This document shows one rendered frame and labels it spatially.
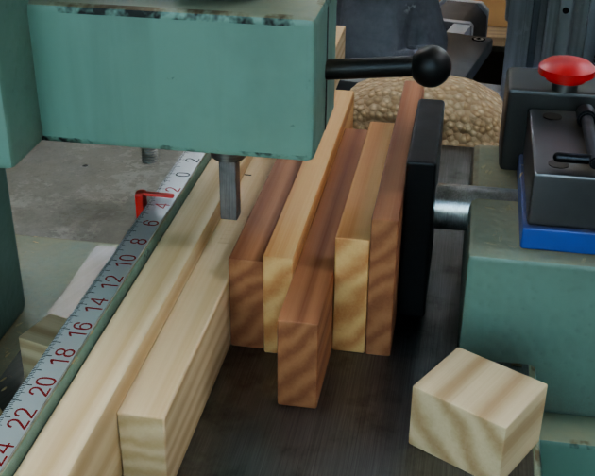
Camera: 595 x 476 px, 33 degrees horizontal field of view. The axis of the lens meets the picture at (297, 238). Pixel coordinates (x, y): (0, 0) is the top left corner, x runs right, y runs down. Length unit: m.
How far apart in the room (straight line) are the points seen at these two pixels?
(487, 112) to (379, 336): 0.30
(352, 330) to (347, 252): 0.04
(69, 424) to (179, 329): 0.09
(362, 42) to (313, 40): 0.70
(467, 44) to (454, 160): 0.55
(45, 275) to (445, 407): 0.43
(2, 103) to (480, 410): 0.25
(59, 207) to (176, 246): 2.21
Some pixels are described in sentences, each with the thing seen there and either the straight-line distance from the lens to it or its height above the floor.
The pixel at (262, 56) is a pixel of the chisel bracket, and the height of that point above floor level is 1.05.
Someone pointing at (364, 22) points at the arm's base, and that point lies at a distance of 1.15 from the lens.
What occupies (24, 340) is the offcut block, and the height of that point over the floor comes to 0.84.
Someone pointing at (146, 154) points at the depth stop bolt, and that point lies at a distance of 0.58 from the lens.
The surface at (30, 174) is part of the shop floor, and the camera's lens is 2.92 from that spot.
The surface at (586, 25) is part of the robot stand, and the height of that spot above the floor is 0.86.
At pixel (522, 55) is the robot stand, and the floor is 0.79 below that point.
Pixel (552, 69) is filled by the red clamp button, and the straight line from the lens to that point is 0.55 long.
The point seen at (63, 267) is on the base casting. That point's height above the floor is 0.80.
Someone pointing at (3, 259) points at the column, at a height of 0.86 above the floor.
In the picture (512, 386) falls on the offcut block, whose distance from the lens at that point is 0.44.
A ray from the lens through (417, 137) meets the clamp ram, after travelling 0.52.
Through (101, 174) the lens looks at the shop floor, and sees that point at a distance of 2.88.
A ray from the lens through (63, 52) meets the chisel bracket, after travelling 0.48.
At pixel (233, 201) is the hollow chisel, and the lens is 0.52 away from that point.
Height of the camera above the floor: 1.19
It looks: 29 degrees down
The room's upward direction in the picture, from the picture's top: straight up
